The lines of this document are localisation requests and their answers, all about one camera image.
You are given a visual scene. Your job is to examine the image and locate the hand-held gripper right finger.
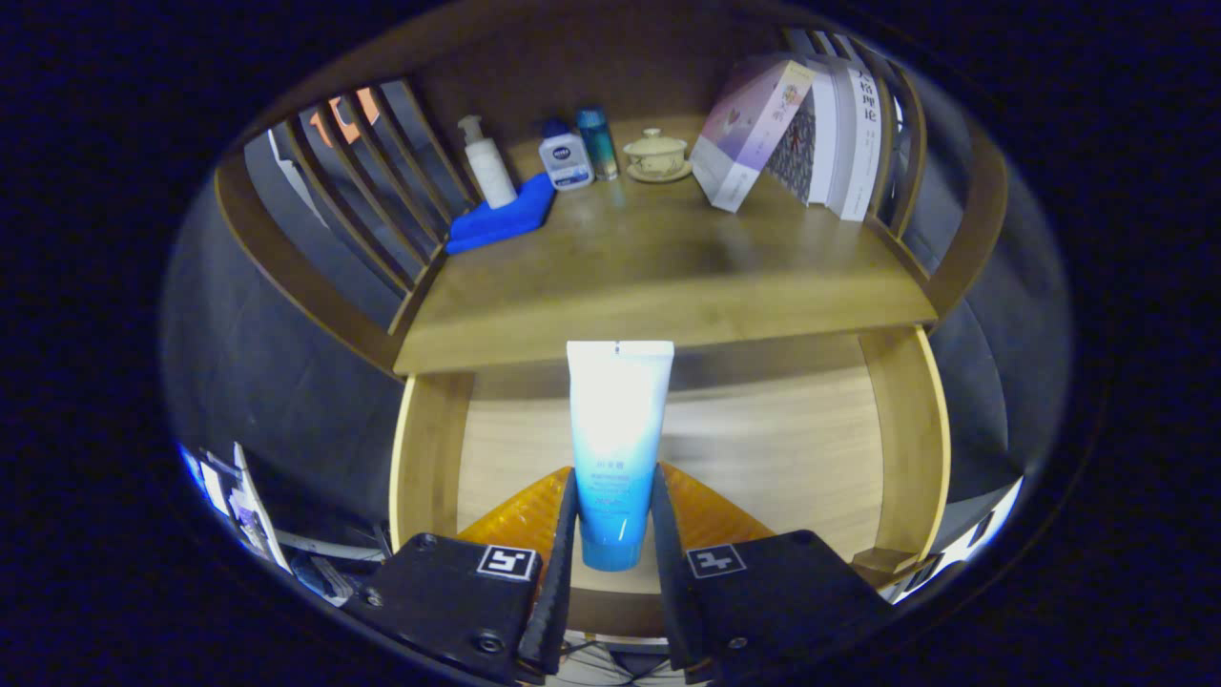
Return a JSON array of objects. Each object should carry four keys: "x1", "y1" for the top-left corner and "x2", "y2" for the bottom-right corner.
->
[{"x1": 651, "y1": 465, "x2": 900, "y2": 684}]

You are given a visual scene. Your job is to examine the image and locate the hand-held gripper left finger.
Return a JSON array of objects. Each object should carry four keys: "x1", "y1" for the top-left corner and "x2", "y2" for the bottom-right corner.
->
[{"x1": 341, "y1": 465, "x2": 581, "y2": 686}]

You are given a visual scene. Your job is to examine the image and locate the white blue cream tube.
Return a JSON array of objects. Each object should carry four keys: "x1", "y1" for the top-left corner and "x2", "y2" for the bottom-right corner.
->
[{"x1": 566, "y1": 340, "x2": 675, "y2": 573}]

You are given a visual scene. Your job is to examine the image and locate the wooden drawer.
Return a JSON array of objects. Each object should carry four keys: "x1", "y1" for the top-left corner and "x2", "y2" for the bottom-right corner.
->
[{"x1": 389, "y1": 324, "x2": 952, "y2": 638}]

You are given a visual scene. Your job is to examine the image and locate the wooden countertop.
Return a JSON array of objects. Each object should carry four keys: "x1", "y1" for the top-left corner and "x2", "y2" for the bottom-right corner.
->
[{"x1": 393, "y1": 114, "x2": 941, "y2": 375}]

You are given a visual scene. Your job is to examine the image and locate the wooden cabinet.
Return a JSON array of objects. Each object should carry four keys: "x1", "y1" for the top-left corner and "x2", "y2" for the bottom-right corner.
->
[{"x1": 215, "y1": 0, "x2": 1010, "y2": 378}]

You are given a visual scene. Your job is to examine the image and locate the black floor equipment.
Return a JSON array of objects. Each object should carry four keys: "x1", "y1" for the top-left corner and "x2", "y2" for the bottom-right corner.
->
[{"x1": 286, "y1": 549, "x2": 383, "y2": 607}]

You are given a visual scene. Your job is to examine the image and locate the white slotted panel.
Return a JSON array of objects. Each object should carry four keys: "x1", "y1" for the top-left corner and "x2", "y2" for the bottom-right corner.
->
[{"x1": 892, "y1": 475, "x2": 1026, "y2": 604}]

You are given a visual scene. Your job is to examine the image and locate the bright equipment stand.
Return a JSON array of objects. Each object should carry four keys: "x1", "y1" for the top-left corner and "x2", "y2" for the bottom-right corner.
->
[{"x1": 179, "y1": 441, "x2": 292, "y2": 573}]

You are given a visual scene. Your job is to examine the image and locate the blue folded cloth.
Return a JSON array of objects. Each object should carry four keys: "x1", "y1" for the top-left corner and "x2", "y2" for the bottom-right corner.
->
[{"x1": 445, "y1": 173, "x2": 557, "y2": 256}]

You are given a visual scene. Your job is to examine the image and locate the white pump bottle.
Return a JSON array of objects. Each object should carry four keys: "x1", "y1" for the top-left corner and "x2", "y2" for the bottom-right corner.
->
[{"x1": 457, "y1": 115, "x2": 519, "y2": 210}]

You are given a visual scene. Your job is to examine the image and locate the white lotion bottle blue cap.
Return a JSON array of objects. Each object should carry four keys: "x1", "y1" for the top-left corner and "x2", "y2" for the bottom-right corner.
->
[{"x1": 538, "y1": 118, "x2": 595, "y2": 192}]

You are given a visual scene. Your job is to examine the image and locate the beige lidded teacup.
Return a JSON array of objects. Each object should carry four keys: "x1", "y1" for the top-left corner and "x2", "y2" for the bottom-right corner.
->
[{"x1": 623, "y1": 128, "x2": 693, "y2": 184}]

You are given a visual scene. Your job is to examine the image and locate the teal bottle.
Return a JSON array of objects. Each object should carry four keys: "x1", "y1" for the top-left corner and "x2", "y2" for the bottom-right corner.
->
[{"x1": 575, "y1": 106, "x2": 621, "y2": 182}]

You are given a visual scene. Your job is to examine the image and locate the dark patterned book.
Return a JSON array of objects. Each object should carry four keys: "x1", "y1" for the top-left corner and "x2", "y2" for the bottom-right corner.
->
[{"x1": 763, "y1": 88, "x2": 818, "y2": 204}]

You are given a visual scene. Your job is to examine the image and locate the purple white book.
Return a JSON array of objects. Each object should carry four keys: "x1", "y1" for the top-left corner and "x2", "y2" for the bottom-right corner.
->
[{"x1": 689, "y1": 59, "x2": 817, "y2": 214}]

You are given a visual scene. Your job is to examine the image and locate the thin white book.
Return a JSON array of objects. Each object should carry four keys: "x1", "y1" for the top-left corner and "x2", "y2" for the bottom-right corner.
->
[{"x1": 806, "y1": 57, "x2": 853, "y2": 213}]

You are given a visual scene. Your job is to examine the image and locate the black floor cables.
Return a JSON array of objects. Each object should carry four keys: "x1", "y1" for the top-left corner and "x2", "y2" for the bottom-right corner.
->
[{"x1": 563, "y1": 637, "x2": 683, "y2": 686}]

